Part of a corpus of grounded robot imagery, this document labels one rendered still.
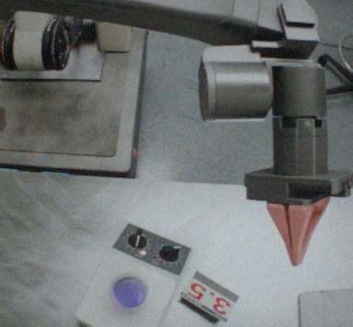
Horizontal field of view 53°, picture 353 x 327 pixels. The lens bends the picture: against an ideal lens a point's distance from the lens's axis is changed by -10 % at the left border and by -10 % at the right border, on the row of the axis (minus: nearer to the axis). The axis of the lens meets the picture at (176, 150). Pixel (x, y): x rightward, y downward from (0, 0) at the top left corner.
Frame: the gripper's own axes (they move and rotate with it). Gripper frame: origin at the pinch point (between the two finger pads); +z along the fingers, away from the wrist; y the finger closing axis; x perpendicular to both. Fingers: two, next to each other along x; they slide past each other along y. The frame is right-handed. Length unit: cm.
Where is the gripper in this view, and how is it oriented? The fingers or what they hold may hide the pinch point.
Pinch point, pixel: (297, 257)
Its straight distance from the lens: 41.5
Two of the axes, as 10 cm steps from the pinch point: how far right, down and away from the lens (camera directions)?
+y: 7.4, 0.2, -6.8
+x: 6.8, -0.7, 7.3
